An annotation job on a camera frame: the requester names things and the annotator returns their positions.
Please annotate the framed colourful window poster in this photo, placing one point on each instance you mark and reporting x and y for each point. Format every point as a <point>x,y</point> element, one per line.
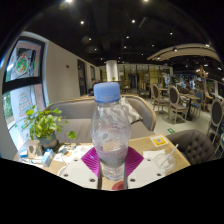
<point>23,61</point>

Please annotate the white round pillar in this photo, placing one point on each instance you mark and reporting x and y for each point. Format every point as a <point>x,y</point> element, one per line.
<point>112,70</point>

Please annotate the grey sofa with wooden trim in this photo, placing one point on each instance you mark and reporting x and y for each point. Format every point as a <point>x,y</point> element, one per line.
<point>76,116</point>

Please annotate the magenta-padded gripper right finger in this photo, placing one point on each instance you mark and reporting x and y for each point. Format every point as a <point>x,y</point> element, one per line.
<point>144,171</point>

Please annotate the brown card stand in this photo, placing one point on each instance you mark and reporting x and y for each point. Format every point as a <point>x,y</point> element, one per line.
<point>34,149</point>

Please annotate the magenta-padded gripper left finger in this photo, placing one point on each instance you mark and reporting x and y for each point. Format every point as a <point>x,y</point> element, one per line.
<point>81,171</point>

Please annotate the dark grey tufted armchair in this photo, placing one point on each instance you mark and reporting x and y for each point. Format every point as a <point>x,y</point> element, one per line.
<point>193,146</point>

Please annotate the clear plastic water bottle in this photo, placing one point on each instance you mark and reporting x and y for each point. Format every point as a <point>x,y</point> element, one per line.
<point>110,133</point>

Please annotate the white paper napkin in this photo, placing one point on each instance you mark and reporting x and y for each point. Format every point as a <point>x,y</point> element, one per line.
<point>151,154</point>

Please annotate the grey white chevron cushion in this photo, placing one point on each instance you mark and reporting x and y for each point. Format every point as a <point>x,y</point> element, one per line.
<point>133,111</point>

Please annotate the green potted plant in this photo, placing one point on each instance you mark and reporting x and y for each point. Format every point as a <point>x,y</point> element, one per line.
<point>43,125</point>

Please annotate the yellow square table card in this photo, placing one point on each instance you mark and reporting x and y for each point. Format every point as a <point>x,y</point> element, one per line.
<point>159,140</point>

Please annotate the small blue white carton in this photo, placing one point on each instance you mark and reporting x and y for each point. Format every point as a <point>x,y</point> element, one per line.
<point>47,157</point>

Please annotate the group of ceiling lights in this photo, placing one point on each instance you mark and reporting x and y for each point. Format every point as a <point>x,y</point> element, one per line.
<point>133,21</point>

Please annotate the group of dining chairs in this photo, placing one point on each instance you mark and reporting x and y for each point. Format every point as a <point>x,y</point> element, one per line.
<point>175,103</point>

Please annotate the clear plastic cup with straw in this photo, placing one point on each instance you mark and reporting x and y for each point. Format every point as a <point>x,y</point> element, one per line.
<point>165,162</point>

